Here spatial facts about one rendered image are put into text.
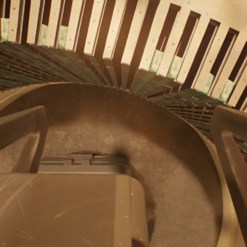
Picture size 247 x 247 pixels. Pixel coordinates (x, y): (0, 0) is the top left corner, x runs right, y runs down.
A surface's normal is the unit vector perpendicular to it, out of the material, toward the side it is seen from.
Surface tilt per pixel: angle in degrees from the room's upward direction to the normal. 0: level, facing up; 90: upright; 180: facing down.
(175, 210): 0
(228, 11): 0
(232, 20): 0
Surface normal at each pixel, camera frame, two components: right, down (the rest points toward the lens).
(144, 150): 0.00, 0.08
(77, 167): 0.00, -0.65
